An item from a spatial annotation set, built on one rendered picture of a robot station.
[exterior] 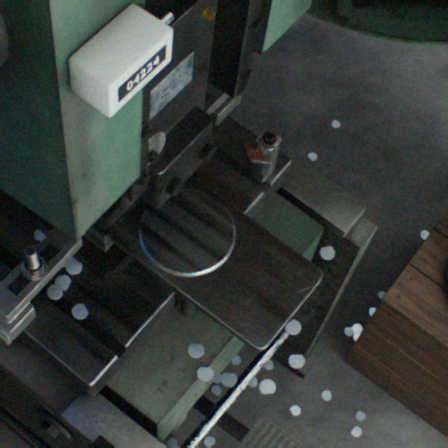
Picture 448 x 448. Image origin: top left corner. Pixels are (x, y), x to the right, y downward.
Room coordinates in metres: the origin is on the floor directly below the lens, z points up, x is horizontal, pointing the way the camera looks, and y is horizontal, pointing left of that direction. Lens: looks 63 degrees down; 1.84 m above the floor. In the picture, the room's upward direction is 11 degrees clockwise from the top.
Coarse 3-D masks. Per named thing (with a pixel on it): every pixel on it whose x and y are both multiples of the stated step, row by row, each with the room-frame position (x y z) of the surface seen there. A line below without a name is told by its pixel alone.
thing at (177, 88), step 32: (160, 0) 0.58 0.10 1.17; (192, 0) 0.58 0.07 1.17; (192, 32) 0.58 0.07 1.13; (192, 64) 0.58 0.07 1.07; (160, 96) 0.54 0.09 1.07; (192, 96) 0.59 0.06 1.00; (160, 128) 0.54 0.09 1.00; (192, 128) 0.56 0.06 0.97; (160, 160) 0.52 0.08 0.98; (192, 160) 0.55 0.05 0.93; (160, 192) 0.50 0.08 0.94
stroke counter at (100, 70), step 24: (120, 24) 0.41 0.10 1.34; (144, 24) 0.41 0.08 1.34; (96, 48) 0.38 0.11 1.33; (120, 48) 0.38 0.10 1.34; (144, 48) 0.39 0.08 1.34; (168, 48) 0.41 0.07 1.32; (72, 72) 0.37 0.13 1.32; (96, 72) 0.36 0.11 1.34; (120, 72) 0.36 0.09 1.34; (144, 72) 0.38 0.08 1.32; (96, 96) 0.36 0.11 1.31; (120, 96) 0.36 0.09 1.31
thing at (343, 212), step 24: (288, 192) 0.70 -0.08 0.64; (312, 192) 0.71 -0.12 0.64; (336, 192) 0.72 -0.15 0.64; (312, 216) 0.68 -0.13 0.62; (336, 216) 0.68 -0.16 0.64; (360, 216) 0.69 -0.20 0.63; (336, 240) 0.66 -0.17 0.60; (360, 240) 0.66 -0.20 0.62; (336, 264) 0.65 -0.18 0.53; (336, 288) 0.65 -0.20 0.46; (312, 312) 0.66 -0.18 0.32; (288, 336) 0.67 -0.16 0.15; (312, 336) 0.65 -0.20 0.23; (288, 360) 0.66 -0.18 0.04; (312, 360) 0.67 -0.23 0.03
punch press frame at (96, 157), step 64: (0, 0) 0.38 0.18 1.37; (64, 0) 0.37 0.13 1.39; (128, 0) 0.43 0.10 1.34; (0, 64) 0.38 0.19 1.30; (64, 64) 0.37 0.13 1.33; (0, 128) 0.40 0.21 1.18; (64, 128) 0.36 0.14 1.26; (128, 128) 0.43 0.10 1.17; (64, 192) 0.36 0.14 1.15; (192, 320) 0.47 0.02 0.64; (128, 384) 0.36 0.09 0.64; (192, 384) 0.38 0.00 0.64
